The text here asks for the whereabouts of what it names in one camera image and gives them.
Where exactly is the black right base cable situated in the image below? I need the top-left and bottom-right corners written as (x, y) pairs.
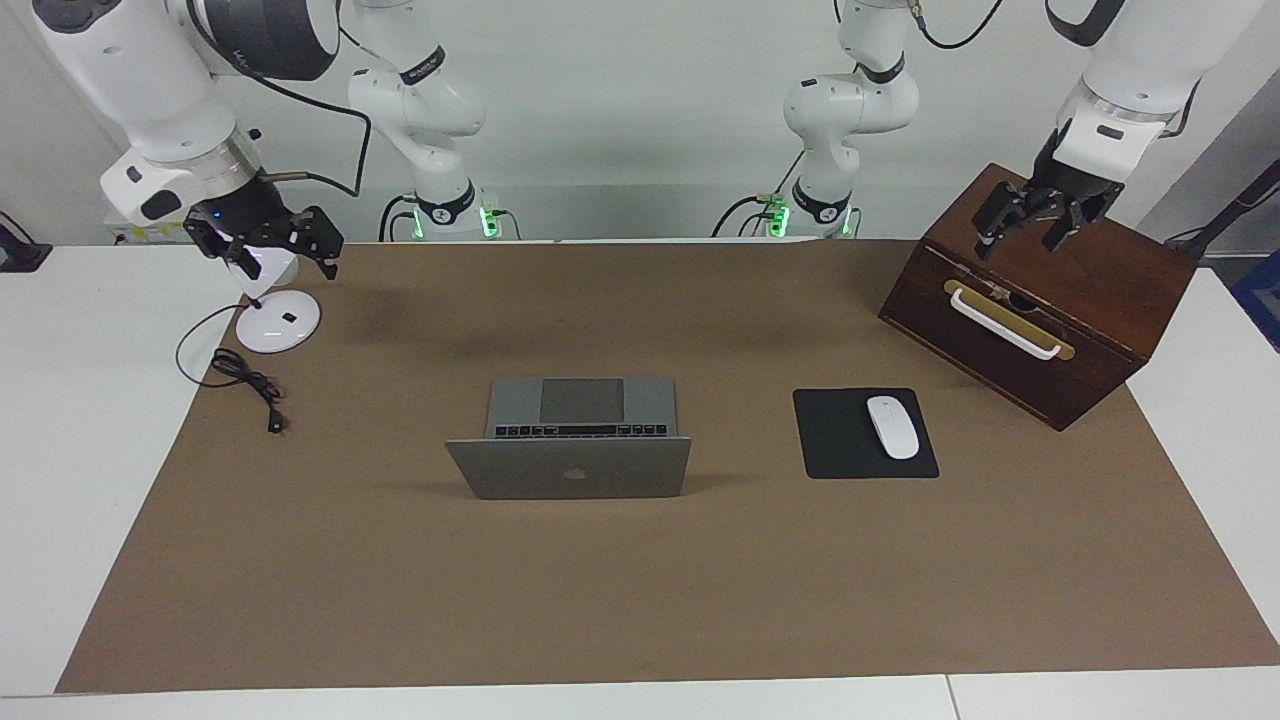
top-left (377, 193), bottom-right (521, 243)

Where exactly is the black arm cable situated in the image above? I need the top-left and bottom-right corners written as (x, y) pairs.
top-left (905, 0), bottom-right (1203, 139)
top-left (185, 0), bottom-right (373, 198)

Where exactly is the white desk lamp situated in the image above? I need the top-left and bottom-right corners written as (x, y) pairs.
top-left (222, 245), bottom-right (322, 354)

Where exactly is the black stand pole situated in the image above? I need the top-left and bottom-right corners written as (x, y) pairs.
top-left (1165, 158), bottom-right (1280, 263)

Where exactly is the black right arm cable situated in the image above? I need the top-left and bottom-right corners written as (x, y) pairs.
top-left (185, 0), bottom-right (373, 198)

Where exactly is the black mouse pad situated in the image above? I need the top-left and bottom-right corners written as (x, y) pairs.
top-left (793, 388), bottom-right (940, 480)

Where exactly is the black left base cable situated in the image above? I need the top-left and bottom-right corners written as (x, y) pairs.
top-left (712, 150), bottom-right (806, 239)

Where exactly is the black lamp power cable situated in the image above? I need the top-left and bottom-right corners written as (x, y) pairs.
top-left (176, 303), bottom-right (288, 435)

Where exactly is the white computer mouse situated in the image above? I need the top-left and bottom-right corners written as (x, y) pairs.
top-left (866, 395), bottom-right (920, 461)

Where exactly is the white box handle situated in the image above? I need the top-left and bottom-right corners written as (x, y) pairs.
top-left (949, 288), bottom-right (1063, 361)

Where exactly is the black clamp mount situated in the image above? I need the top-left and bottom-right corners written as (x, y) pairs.
top-left (0, 212), bottom-right (53, 273)

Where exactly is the brass handle plate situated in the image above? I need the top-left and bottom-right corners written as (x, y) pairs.
top-left (943, 279), bottom-right (1077, 361)

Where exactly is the brown table mat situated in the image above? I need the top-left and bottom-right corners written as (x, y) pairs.
top-left (55, 238), bottom-right (1280, 694)

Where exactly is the white wall power strip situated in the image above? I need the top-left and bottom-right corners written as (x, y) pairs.
top-left (105, 208), bottom-right (196, 247)

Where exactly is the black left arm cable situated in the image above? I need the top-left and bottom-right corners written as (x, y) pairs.
top-left (905, 0), bottom-right (1203, 139)

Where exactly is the black base cable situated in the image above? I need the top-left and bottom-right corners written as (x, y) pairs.
top-left (712, 150), bottom-right (806, 239)
top-left (377, 193), bottom-right (521, 243)

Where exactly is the blue crate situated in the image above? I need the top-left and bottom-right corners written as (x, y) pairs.
top-left (1230, 250), bottom-right (1280, 353)

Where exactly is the silver grey laptop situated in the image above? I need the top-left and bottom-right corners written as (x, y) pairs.
top-left (445, 377), bottom-right (693, 501)

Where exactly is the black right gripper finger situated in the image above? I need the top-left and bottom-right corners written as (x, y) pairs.
top-left (185, 220), bottom-right (263, 281)
top-left (288, 207), bottom-right (344, 279)

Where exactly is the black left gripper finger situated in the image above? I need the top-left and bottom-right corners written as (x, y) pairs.
top-left (973, 183), bottom-right (1041, 261)
top-left (1043, 200), bottom-right (1096, 253)

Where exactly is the dark brown wooden box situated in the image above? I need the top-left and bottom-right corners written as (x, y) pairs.
top-left (878, 163), bottom-right (1199, 432)

